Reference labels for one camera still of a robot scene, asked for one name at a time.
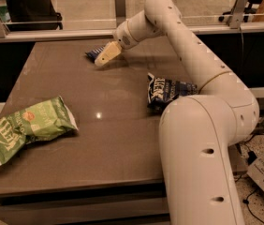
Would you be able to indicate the blue chip bag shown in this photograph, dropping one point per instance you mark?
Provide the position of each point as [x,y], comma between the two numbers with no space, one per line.
[162,91]

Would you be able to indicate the middle metal glass bracket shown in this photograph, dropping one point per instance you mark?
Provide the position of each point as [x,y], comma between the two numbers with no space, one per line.
[120,11]

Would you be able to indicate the right metal glass bracket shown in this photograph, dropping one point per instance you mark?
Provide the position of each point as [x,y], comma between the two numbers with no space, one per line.
[236,15]

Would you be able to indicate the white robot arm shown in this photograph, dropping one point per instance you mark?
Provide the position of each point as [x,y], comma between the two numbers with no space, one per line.
[195,131]

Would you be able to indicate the blue rxbar wrapper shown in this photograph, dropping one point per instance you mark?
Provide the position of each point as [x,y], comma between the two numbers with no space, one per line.
[93,54]

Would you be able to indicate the black office chair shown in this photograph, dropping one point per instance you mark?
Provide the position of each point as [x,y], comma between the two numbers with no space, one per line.
[29,15]

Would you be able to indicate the glass barrier panel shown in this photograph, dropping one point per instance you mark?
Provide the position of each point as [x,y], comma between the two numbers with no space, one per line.
[201,16]

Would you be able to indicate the green chip bag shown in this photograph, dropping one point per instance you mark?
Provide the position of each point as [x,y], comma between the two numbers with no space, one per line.
[41,122]

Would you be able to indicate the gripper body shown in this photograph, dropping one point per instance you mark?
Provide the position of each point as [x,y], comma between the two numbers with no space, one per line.
[122,38]

